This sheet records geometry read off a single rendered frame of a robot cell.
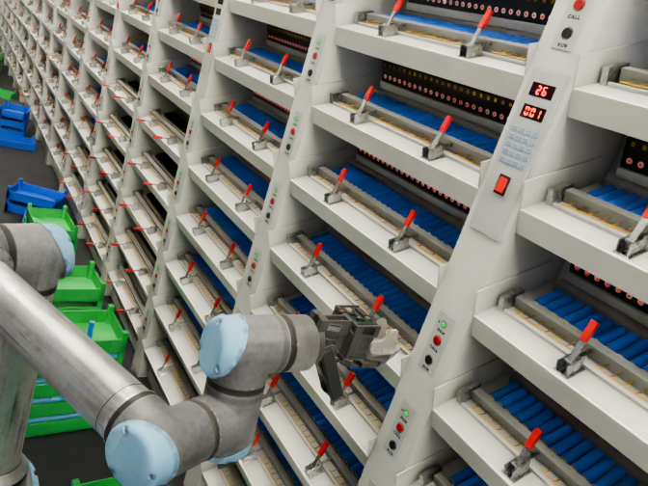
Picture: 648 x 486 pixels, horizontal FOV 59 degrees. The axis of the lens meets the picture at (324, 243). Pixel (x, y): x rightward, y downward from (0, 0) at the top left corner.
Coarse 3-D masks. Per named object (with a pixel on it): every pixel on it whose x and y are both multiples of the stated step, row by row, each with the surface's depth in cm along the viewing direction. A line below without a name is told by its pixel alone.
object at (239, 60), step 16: (272, 32) 198; (288, 32) 187; (224, 48) 199; (240, 48) 199; (256, 48) 200; (272, 48) 197; (288, 48) 190; (304, 48) 182; (224, 64) 192; (240, 64) 185; (256, 64) 184; (272, 64) 177; (288, 64) 180; (304, 64) 179; (240, 80) 183; (256, 80) 172; (272, 80) 164; (288, 80) 169; (272, 96) 166; (288, 96) 156
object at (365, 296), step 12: (300, 240) 158; (312, 252) 152; (324, 264) 148; (336, 264) 145; (336, 276) 144; (348, 276) 140; (360, 288) 136; (372, 300) 132; (384, 312) 127; (396, 324) 124; (408, 336) 121; (408, 348) 119
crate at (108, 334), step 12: (72, 312) 203; (84, 312) 206; (96, 312) 209; (108, 312) 209; (84, 324) 207; (96, 324) 209; (108, 324) 211; (96, 336) 202; (108, 336) 205; (120, 336) 203; (108, 348) 195; (120, 348) 197
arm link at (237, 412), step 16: (208, 384) 84; (208, 400) 82; (224, 400) 83; (240, 400) 83; (256, 400) 85; (224, 416) 82; (240, 416) 84; (256, 416) 87; (224, 432) 81; (240, 432) 84; (224, 448) 82; (240, 448) 85
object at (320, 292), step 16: (304, 224) 161; (320, 224) 164; (272, 240) 158; (288, 240) 158; (272, 256) 159; (288, 256) 154; (288, 272) 151; (304, 288) 145; (320, 288) 140; (320, 304) 138; (336, 304) 135; (400, 336) 124; (400, 352) 119; (384, 368) 118; (400, 368) 115
